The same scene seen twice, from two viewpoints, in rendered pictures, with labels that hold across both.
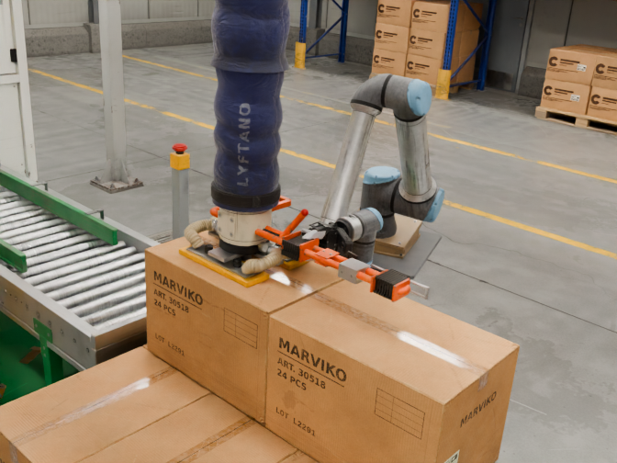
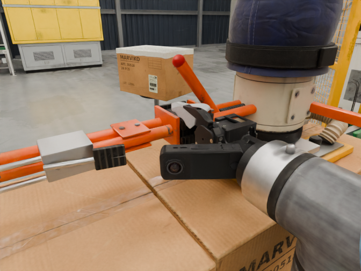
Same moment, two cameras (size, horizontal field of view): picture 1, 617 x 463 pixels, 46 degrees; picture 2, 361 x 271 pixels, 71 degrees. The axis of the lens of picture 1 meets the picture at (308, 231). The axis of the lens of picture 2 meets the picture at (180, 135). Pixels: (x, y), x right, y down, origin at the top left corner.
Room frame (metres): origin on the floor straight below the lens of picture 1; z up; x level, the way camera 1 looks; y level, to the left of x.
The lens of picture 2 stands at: (2.19, -0.42, 1.26)
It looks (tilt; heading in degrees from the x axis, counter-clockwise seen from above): 25 degrees down; 106
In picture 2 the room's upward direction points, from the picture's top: straight up
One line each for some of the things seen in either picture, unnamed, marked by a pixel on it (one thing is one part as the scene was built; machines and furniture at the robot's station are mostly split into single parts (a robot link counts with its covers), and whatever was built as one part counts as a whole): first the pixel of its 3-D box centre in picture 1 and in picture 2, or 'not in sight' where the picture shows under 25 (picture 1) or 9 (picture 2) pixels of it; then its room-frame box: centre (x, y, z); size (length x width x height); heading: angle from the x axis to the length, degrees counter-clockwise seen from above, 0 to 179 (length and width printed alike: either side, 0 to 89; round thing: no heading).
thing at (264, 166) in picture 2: (347, 228); (276, 175); (2.23, -0.13, 1.09); 0.09 x 0.05 x 0.10; 48
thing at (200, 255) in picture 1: (222, 259); not in sight; (2.16, 0.28, 0.98); 0.34 x 0.10 x 0.05; 49
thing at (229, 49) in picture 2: (246, 189); (278, 51); (2.23, 0.21, 1.20); 0.23 x 0.23 x 0.04
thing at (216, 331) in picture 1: (245, 312); (246, 208); (2.21, 0.20, 0.75); 0.60 x 0.40 x 0.40; 49
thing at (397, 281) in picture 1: (389, 285); not in sight; (1.83, -0.24, 1.08); 0.08 x 0.07 x 0.05; 49
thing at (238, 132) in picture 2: (329, 234); (235, 150); (2.17, -0.07, 1.08); 0.12 x 0.09 x 0.08; 138
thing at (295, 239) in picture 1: (299, 246); (183, 121); (2.06, 0.02, 1.08); 0.10 x 0.08 x 0.06; 139
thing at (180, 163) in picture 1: (181, 251); not in sight; (3.26, 0.62, 0.50); 0.07 x 0.07 x 1.00; 49
